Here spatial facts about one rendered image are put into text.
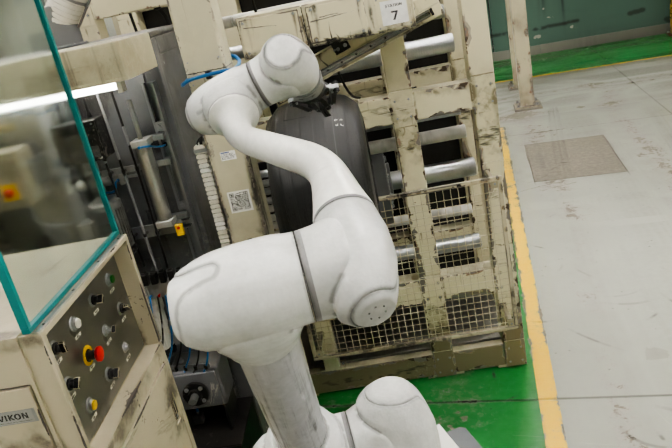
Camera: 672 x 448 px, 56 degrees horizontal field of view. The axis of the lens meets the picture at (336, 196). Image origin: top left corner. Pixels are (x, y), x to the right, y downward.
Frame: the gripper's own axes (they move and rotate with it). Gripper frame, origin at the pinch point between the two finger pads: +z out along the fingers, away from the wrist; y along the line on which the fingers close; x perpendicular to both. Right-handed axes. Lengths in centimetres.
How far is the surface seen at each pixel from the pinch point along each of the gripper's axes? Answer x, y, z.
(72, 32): 66, -84, 36
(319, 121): 5.9, -6.4, 28.9
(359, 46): 40, 10, 64
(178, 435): -75, -75, 37
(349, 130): 0.3, 1.8, 28.5
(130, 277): -26, -72, 21
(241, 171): 0, -37, 39
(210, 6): 46, -27, 15
